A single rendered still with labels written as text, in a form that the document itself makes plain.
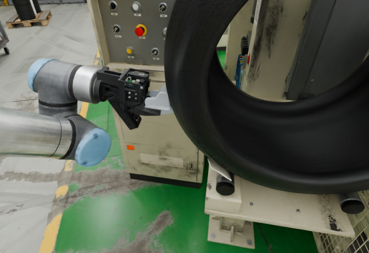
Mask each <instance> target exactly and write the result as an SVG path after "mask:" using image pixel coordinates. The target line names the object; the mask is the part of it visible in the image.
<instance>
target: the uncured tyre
mask: <svg viewBox="0 0 369 253"><path fill-rule="evenodd" d="M247 1H248V0H174V3H173V6H172V9H171V12H170V16H169V20H168V24H167V29H166V35H165V44H164V72H165V83H166V89H167V94H168V97H169V101H170V104H171V107H172V109H173V112H174V114H175V116H176V118H177V120H178V123H179V124H180V126H181V127H182V129H183V130H184V132H185V134H186V135H187V136H188V138H189V139H190V140H191V141H192V142H193V144H194V145H195V146H196V147H197V148H198V149H199V150H200V151H201V152H202V153H203V154H205V155H206V156H207V157H208V158H210V159H211V160H212V161H213V162H215V163H217V164H218V165H220V166H221V167H223V168H225V169H226V170H228V171H230V172H232V173H234V174H235V175H237V176H239V177H241V178H243V179H245V180H247V181H250V182H253V183H255V184H258V185H261V186H264V187H268V188H271V189H276V190H281V191H285V192H292V193H302V194H341V193H352V192H359V191H364V190H369V55H368V57H367V58H366V59H365V60H364V62H363V63H362V64H361V65H360V66H359V67H358V68H357V69H356V70H355V71H354V72H353V73H352V74H351V75H350V76H349V77H347V78H346V79H345V80H344V81H342V82H341V83H339V84H338V85H336V86H335V87H333V88H331V89H329V90H327V91H325V92H323V93H321V94H319V95H316V96H314V97H311V98H307V99H303V100H297V101H293V102H271V101H267V100H262V99H259V98H255V97H253V96H251V95H249V94H247V93H245V92H243V91H242V90H241V89H239V88H238V87H237V86H236V85H235V84H234V83H233V82H232V81H231V80H230V79H229V78H228V76H227V75H226V73H225V72H224V70H223V68H222V66H221V63H220V60H219V56H218V53H217V45H218V43H219V41H220V39H221V37H222V35H223V33H224V32H225V30H226V29H227V27H228V25H229V24H230V22H231V21H232V20H233V18H234V17H235V16H236V14H237V13H238V12H239V11H240V9H241V8H242V7H243V6H244V5H245V4H246V2H247Z"/></svg>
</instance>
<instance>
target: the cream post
mask: <svg viewBox="0 0 369 253"><path fill-rule="evenodd" d="M310 3H311V0H261V2H260V8H259V13H258V19H257V23H255V21H254V23H253V29H252V33H251V39H250V45H249V51H248V55H250V61H249V64H246V68H245V74H244V81H243V87H242V91H243V92H245V93H247V94H249V95H251V96H253V97H258V98H270V99H282V97H283V94H284V90H285V87H286V84H287V80H288V77H289V73H290V70H291V67H292V63H293V60H294V57H295V53H296V51H297V47H298V44H299V40H300V36H301V33H302V30H303V27H304V24H305V20H306V17H307V14H308V11H309V7H310ZM244 224H245V220H239V219H235V218H228V217H221V223H220V229H221V230H228V231H231V227H232V226H233V231H234V232H238V233H241V232H242V230H243V227H244Z"/></svg>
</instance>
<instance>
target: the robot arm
mask: <svg viewBox="0 0 369 253"><path fill-rule="evenodd" d="M135 71H140V72H145V74H143V73H140V72H135ZM128 72H129V73H128ZM127 73H128V74H127ZM27 84H28V85H29V87H30V89H31V90H33V91H34V92H36V93H38V109H39V114H35V113H30V112H26V111H20V110H15V109H10V108H4V107H0V156H8V157H25V158H51V159H55V160H75V161H76V163H77V164H78V165H81V166H83V167H92V166H95V165H97V164H98V163H100V162H101V161H102V160H103V159H104V158H105V157H106V156H107V154H108V152H109V150H110V147H111V138H110V135H108V133H106V131H105V130H104V129H102V128H99V127H98V126H96V125H95V124H93V123H92V122H90V121H88V120H87V119H86V118H84V117H83V116H81V115H79V114H78V113H77V101H81V102H86V103H91V104H98V103H99V102H105V101H106V100H108V102H109V103H110V104H111V105H112V107H113V108H114V109H115V111H116V112H117V113H118V115H119V116H120V117H121V119H122V120H123V122H124V123H125V124H126V126H127V127H128V128H129V129H130V130H133V129H135V128H138V126H139V124H140V122H141V120H142V118H141V117H140V115H142V116H160V115H166V114H171V113H174V112H173V109H172V107H171V104H170V101H169V97H168V94H167V89H166V85H163V86H162V88H161V90H159V91H157V90H151V91H148V88H149V87H150V79H149V71H144V70H139V69H133V68H129V69H128V70H125V71H124V72H123V73H121V72H116V71H110V70H109V67H107V66H103V67H102V68H101V69H99V68H94V67H90V66H84V65H79V64H74V63H68V62H65V61H60V60H58V59H47V58H42V59H39V60H37V61H35V62H34V63H33V64H32V65H31V66H30V68H29V70H28V73H27Z"/></svg>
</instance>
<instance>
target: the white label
mask: <svg viewBox="0 0 369 253"><path fill-rule="evenodd" d="M208 162H209V165H210V167H211V168H212V169H213V170H215V171H216V172H218V173H219V174H221V175H223V176H224V177H226V178H227V179H229V180H230V181H231V178H230V176H229V173H228V171H227V170H225V169H224V168H223V167H221V166H220V165H218V164H217V163H215V162H213V161H212V160H210V159H209V158H208Z"/></svg>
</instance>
